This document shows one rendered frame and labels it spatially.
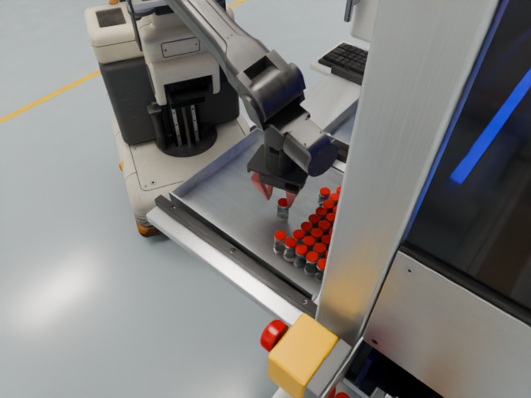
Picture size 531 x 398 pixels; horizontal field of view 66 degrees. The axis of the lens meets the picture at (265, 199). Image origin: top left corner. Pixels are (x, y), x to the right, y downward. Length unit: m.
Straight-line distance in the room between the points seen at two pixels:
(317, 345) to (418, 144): 0.29
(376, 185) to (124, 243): 1.68
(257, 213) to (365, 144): 0.51
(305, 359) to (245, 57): 0.39
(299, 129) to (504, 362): 0.36
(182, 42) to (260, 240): 0.82
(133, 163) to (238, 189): 1.06
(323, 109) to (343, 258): 0.68
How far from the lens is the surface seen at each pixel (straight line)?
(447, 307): 0.41
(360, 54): 1.41
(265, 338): 0.53
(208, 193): 0.85
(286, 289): 0.69
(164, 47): 1.41
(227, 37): 0.61
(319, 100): 1.09
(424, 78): 0.28
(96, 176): 2.28
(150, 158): 1.87
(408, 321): 0.45
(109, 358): 1.70
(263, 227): 0.78
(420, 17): 0.26
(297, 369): 0.50
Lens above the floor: 1.50
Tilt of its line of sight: 48 degrees down
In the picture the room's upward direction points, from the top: straight up
